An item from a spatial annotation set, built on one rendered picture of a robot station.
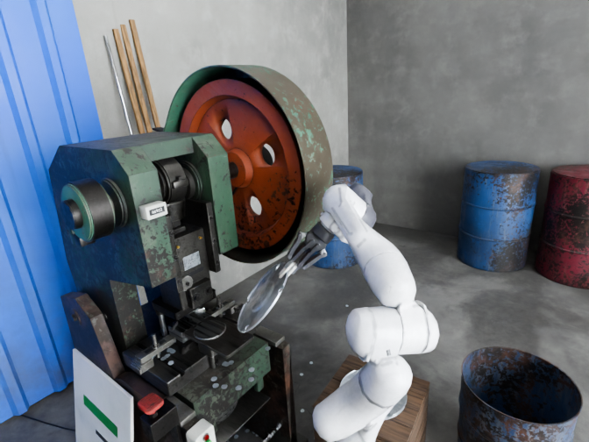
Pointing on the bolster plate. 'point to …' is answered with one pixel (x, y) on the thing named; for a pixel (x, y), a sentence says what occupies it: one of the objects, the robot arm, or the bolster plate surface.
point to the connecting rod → (173, 188)
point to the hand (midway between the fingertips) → (287, 270)
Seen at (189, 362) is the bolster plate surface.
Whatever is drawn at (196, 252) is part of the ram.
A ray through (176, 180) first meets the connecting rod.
